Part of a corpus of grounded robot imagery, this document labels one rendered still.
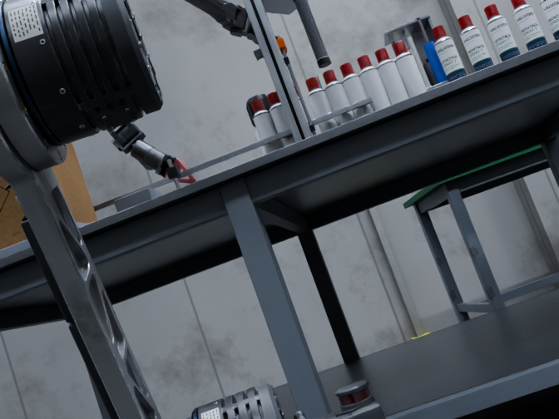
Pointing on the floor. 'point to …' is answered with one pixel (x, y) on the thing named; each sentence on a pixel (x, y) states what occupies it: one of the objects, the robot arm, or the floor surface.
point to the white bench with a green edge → (513, 170)
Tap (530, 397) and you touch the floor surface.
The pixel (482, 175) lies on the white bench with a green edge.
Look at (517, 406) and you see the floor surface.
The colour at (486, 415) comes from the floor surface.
